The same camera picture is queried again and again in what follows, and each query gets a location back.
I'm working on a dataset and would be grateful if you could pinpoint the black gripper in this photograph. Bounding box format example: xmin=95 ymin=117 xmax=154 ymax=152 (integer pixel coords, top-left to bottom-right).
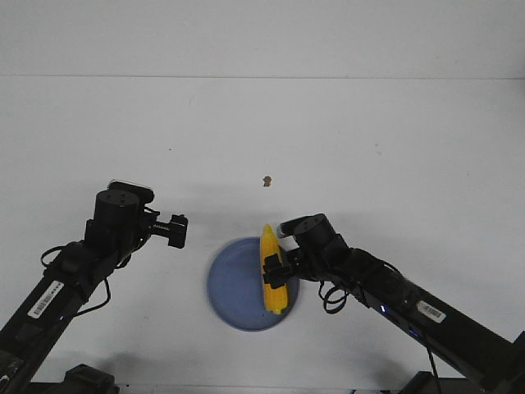
xmin=84 ymin=189 xmax=189 ymax=257
xmin=262 ymin=213 xmax=352 ymax=289

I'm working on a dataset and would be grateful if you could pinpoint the yellow corn cob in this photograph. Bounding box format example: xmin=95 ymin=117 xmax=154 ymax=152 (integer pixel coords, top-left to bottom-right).
xmin=259 ymin=224 xmax=289 ymax=315

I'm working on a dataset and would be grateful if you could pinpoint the blue round plate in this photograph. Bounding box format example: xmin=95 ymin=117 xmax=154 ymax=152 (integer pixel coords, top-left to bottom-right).
xmin=206 ymin=237 xmax=300 ymax=332

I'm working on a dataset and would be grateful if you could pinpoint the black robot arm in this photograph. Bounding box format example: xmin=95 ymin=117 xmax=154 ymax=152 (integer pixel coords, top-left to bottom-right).
xmin=262 ymin=213 xmax=524 ymax=393
xmin=1 ymin=181 xmax=189 ymax=393

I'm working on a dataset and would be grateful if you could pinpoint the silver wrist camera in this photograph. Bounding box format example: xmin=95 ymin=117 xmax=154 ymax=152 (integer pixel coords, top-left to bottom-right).
xmin=276 ymin=216 xmax=310 ymax=239
xmin=107 ymin=180 xmax=155 ymax=204

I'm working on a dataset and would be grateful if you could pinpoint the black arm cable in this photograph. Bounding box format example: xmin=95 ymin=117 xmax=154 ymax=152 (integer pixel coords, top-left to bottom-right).
xmin=317 ymin=278 xmax=349 ymax=314
xmin=39 ymin=245 xmax=132 ymax=321

